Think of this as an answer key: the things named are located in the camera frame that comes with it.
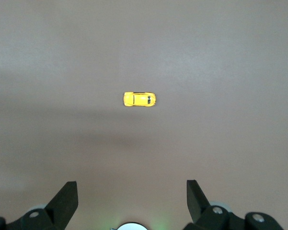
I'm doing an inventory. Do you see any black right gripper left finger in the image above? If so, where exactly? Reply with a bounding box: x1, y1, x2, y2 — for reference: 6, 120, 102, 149
0, 181, 79, 230

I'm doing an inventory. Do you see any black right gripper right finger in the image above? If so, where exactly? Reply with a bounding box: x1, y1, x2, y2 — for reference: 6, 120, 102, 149
183, 179, 285, 230

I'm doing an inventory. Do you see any yellow beetle toy car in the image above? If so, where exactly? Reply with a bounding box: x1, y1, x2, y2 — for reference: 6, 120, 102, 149
123, 92, 157, 107

